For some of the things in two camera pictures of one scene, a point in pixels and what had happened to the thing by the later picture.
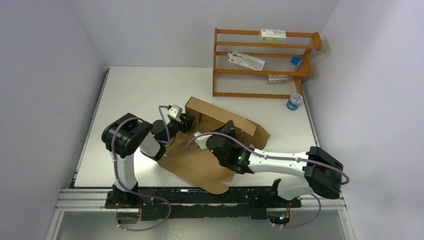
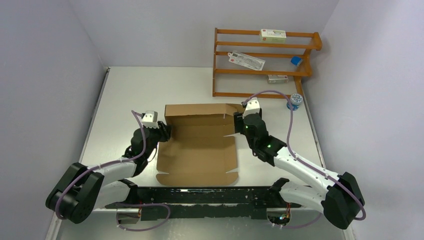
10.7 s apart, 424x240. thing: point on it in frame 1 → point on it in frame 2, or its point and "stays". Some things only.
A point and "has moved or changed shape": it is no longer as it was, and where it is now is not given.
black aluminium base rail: [173, 202] stays
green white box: [273, 36] stays
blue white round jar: [295, 99] stays
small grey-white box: [277, 79] stays
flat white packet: [243, 59] stays
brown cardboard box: [202, 166] has moved or changed shape
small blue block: [296, 60] stays
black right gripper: [228, 128] → [238, 122]
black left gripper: [188, 122] → [164, 131]
